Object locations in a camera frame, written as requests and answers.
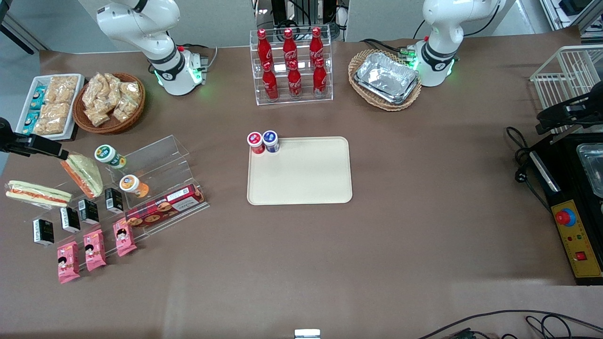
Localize long sandwich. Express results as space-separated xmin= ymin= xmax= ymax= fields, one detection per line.
xmin=5 ymin=180 xmax=73 ymax=209

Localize white rectangular serving tray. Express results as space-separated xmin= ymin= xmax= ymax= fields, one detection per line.
xmin=14 ymin=74 xmax=85 ymax=142

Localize triangular wrapped sandwich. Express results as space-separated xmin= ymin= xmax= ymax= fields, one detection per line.
xmin=60 ymin=153 xmax=104 ymax=198

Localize steel food tray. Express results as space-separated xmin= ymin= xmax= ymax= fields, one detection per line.
xmin=576 ymin=143 xmax=603 ymax=198

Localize aluminium foil tray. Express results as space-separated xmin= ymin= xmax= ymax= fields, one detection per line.
xmin=354 ymin=52 xmax=420 ymax=102
xmin=354 ymin=71 xmax=421 ymax=105

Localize cream plastic tray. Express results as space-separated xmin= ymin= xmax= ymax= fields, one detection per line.
xmin=247 ymin=137 xmax=353 ymax=206

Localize beige cracker pack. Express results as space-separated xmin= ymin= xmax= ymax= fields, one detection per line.
xmin=45 ymin=75 xmax=79 ymax=104
xmin=33 ymin=103 xmax=71 ymax=135

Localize clear bag beige snacks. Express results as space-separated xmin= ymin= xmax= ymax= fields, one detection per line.
xmin=120 ymin=81 xmax=142 ymax=102
xmin=85 ymin=107 xmax=111 ymax=128
xmin=81 ymin=73 xmax=111 ymax=110
xmin=112 ymin=97 xmax=139 ymax=123
xmin=105 ymin=73 xmax=125 ymax=113

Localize green-lid small cup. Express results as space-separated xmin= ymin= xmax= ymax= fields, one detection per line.
xmin=94 ymin=145 xmax=127 ymax=170

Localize brown round wicker basket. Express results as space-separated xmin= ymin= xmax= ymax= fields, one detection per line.
xmin=72 ymin=72 xmax=146 ymax=135

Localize black sealing machine yellow panel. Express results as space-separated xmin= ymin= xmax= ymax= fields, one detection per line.
xmin=530 ymin=132 xmax=603 ymax=285

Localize small black carton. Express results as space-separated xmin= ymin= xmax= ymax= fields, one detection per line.
xmin=33 ymin=219 xmax=55 ymax=246
xmin=78 ymin=199 xmax=99 ymax=225
xmin=105 ymin=187 xmax=124 ymax=213
xmin=60 ymin=206 xmax=81 ymax=233

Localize orange small cup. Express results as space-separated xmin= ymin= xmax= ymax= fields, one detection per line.
xmin=119 ymin=174 xmax=150 ymax=198

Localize clear acrylic stepped display stand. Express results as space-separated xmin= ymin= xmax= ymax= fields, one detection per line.
xmin=20 ymin=135 xmax=211 ymax=271

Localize dark metal bar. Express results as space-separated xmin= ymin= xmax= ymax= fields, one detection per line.
xmin=0 ymin=9 xmax=36 ymax=55

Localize pink snack packet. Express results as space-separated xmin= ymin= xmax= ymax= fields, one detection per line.
xmin=57 ymin=241 xmax=81 ymax=284
xmin=113 ymin=221 xmax=137 ymax=257
xmin=84 ymin=229 xmax=107 ymax=272

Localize red-brown cookie box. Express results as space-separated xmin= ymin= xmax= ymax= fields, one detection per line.
xmin=125 ymin=185 xmax=206 ymax=228

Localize light oval wicker basket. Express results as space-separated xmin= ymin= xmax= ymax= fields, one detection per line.
xmin=348 ymin=49 xmax=422 ymax=112

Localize red-lid small cup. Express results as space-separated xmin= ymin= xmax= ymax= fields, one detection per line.
xmin=247 ymin=132 xmax=265 ymax=155

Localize blue-lid small cup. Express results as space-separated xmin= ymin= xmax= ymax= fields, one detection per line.
xmin=262 ymin=130 xmax=280 ymax=153

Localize red cola bottle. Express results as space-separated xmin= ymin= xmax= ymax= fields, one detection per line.
xmin=262 ymin=61 xmax=279 ymax=101
xmin=310 ymin=27 xmax=325 ymax=62
xmin=313 ymin=57 xmax=328 ymax=97
xmin=287 ymin=60 xmax=303 ymax=98
xmin=257 ymin=29 xmax=274 ymax=66
xmin=283 ymin=28 xmax=298 ymax=64

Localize clear acrylic bottle rack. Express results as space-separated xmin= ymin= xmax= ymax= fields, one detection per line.
xmin=250 ymin=29 xmax=334 ymax=106

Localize black equipment stand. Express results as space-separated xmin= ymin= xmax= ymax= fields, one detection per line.
xmin=254 ymin=0 xmax=350 ymax=42

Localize silver machine handle bar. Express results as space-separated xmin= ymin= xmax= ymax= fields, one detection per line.
xmin=530 ymin=151 xmax=561 ymax=193

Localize white wire basket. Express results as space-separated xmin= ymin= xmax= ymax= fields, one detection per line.
xmin=530 ymin=45 xmax=603 ymax=123

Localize black power cable with plug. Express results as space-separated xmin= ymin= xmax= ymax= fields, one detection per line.
xmin=505 ymin=126 xmax=552 ymax=212

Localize grey metal frame rack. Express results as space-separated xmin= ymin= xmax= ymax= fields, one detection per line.
xmin=539 ymin=0 xmax=603 ymax=38

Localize black cable bundle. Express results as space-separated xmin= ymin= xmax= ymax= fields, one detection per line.
xmin=360 ymin=38 xmax=415 ymax=59

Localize long black cable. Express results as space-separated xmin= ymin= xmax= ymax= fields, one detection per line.
xmin=417 ymin=309 xmax=603 ymax=339

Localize looped black cable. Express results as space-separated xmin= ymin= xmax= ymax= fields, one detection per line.
xmin=525 ymin=315 xmax=573 ymax=339

